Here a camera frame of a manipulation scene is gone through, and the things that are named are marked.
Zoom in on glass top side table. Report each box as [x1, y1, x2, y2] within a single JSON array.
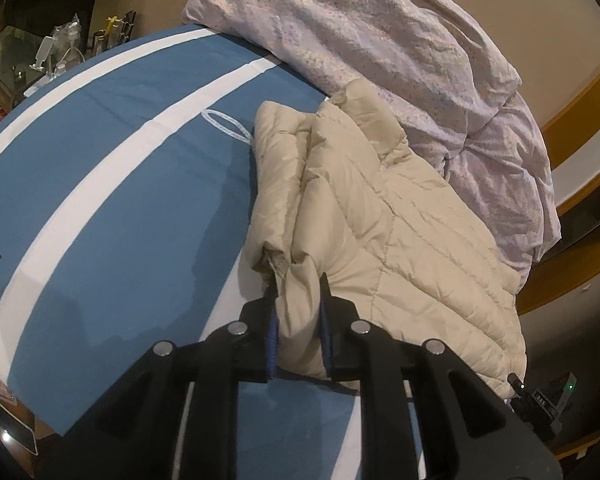
[[0, 20, 96, 131]]

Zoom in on dark flat device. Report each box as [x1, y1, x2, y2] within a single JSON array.
[[0, 394, 37, 455]]

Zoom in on wooden framed glass door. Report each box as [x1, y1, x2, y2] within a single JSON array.
[[520, 45, 600, 316]]

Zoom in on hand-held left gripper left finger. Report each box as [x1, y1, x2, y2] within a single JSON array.
[[45, 280, 279, 480]]

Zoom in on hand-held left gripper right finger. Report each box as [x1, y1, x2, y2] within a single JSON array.
[[321, 272, 563, 480]]

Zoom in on lilac floral duvet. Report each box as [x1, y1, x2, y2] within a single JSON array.
[[182, 0, 563, 271]]

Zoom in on beige puffer jacket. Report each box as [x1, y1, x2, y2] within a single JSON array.
[[240, 78, 528, 401]]

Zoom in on white plastic stand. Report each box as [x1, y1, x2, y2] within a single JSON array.
[[29, 35, 57, 75]]

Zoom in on blue white striped bed sheet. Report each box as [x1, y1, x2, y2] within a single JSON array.
[[0, 25, 416, 480]]

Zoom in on clear plastic bag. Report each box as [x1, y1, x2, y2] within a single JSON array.
[[54, 21, 87, 62]]

